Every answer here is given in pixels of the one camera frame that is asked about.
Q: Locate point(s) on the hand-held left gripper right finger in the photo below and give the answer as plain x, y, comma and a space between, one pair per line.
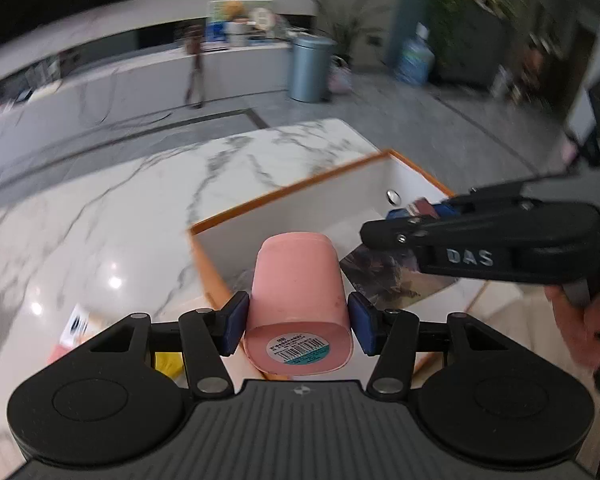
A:
362, 327

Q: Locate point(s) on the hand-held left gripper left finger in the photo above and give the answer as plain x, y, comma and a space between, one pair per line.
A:
235, 321

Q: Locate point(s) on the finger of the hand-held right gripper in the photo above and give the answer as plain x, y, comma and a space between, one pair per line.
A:
490, 199
390, 234

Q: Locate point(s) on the dark red small box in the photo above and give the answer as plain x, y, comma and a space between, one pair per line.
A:
423, 206

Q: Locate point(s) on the pink plastic cup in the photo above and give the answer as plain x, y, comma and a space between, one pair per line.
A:
295, 285

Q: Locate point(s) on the yellow packet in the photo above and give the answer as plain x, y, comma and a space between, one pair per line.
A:
167, 364

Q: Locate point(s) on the orange-edged white storage box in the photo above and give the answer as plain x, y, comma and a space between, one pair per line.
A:
300, 205

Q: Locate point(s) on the person's right hand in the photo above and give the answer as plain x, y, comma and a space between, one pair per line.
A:
577, 332

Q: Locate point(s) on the dark printed card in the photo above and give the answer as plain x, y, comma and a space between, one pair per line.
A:
395, 277

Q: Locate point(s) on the blue water bottle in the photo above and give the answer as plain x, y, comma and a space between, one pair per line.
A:
414, 60

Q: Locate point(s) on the white cream tube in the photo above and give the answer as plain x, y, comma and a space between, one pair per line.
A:
76, 326

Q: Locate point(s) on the pink striped basket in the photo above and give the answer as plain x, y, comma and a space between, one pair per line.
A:
340, 77

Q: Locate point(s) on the grey metal trash can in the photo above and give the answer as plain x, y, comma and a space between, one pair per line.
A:
310, 67

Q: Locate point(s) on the large leafy green plant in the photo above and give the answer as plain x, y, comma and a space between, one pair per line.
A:
460, 0

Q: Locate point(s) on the potted green plant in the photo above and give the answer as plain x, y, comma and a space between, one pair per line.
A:
345, 25

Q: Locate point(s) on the white round fan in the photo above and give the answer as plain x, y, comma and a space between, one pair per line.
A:
261, 17

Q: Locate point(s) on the illustrated board with flower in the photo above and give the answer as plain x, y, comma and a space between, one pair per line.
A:
230, 10

